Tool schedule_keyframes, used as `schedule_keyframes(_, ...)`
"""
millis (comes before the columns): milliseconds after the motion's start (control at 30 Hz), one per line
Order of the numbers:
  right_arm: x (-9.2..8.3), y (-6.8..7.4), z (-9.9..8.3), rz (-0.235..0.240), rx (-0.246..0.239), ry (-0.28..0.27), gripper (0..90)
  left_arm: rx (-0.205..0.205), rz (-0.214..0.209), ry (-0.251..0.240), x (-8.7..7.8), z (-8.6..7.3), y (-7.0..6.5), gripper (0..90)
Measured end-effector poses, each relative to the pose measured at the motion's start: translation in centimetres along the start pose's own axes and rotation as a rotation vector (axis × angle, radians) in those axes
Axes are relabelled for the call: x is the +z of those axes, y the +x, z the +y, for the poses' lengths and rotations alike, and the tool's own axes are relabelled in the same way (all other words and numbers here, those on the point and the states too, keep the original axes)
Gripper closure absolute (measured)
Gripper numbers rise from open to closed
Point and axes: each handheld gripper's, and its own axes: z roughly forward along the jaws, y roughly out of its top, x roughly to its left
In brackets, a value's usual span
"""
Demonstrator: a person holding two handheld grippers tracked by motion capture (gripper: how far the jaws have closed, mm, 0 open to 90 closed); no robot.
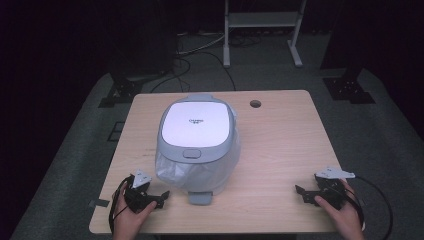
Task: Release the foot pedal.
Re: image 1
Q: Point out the white metal stand frame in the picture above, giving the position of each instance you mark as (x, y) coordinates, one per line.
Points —
(263, 19)

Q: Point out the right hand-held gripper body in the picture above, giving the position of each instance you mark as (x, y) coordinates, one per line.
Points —
(330, 191)

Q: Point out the person's right hand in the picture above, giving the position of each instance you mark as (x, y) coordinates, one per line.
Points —
(348, 220)

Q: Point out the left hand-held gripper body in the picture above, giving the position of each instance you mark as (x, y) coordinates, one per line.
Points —
(136, 196)

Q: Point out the grey tape strip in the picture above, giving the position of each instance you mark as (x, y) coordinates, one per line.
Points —
(99, 202)

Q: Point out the black stand base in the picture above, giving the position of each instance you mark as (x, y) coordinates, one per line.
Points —
(350, 89)
(121, 91)

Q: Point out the person's left hand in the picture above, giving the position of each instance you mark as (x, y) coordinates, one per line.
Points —
(128, 223)

